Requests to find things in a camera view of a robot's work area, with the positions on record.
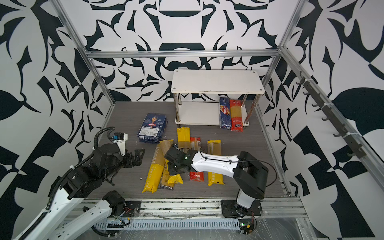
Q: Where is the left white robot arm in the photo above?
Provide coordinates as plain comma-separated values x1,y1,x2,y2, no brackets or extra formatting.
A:
16,127,146,240

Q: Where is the small circuit board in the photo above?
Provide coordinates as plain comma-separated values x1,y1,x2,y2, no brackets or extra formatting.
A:
239,218,255,235

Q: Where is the yellow Pastatime bag right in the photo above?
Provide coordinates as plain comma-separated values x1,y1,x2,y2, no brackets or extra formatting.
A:
206,139,225,187

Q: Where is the red label spaghetti bag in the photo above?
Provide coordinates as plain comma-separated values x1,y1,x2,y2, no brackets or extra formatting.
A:
188,137,205,183

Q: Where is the white two-tier shelf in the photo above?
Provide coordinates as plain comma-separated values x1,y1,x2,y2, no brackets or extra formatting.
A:
171,69,265,126

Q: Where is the red yellow spaghetti bag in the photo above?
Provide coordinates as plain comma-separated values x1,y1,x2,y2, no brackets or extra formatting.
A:
230,99,244,132

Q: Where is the yellow Pastatime bag leftmost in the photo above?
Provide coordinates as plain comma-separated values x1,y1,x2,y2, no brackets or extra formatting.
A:
142,145,166,193

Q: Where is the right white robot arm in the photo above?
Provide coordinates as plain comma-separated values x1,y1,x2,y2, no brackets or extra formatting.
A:
165,147,269,218

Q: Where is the yellow pastatime bag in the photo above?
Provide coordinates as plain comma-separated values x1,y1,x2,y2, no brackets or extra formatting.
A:
142,145,166,193
206,139,225,187

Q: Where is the aluminium frame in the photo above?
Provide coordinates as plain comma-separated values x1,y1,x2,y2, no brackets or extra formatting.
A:
49,0,384,193

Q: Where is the blue Barilla pasta box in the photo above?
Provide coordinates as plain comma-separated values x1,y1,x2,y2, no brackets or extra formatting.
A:
137,113,168,144

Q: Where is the wall hook rack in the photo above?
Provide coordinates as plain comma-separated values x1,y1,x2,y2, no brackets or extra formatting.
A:
297,72,367,159

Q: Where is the yellow spaghetti bag short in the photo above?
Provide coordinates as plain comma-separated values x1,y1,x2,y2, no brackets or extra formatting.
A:
177,127,191,153

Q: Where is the white slotted cable duct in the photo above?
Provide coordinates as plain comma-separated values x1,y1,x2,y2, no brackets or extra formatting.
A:
94,219,240,231

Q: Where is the blue Barilla spaghetti bag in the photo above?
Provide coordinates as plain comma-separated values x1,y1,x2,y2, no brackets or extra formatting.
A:
219,97,232,130

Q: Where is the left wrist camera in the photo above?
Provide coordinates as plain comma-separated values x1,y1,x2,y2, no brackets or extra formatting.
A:
113,133,128,156

